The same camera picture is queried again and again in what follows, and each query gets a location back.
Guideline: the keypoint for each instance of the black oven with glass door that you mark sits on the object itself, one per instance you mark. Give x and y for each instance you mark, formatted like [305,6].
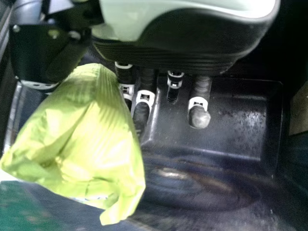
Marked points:
[216,149]

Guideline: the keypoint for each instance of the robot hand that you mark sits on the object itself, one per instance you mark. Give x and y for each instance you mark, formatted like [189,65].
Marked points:
[183,41]

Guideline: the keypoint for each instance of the yellow-green biscuit packet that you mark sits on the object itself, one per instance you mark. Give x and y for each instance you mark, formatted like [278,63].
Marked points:
[79,149]

